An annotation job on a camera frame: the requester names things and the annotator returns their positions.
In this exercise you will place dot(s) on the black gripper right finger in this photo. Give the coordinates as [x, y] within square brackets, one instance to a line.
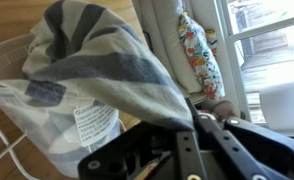
[253, 150]

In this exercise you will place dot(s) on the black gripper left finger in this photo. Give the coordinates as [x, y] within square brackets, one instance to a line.
[137, 156]

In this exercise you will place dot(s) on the grey striped cloth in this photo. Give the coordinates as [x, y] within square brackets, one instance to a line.
[103, 66]

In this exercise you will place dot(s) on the pink round object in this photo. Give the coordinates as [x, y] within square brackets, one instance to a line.
[225, 110]

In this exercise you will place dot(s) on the white rounded object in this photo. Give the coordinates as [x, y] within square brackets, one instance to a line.
[283, 106]

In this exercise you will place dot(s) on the white framed window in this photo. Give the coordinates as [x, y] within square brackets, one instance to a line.
[270, 50]

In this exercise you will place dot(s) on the floral pillow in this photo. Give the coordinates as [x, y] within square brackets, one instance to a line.
[200, 56]

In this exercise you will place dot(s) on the cream fabric sofa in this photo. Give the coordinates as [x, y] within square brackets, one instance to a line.
[167, 50]

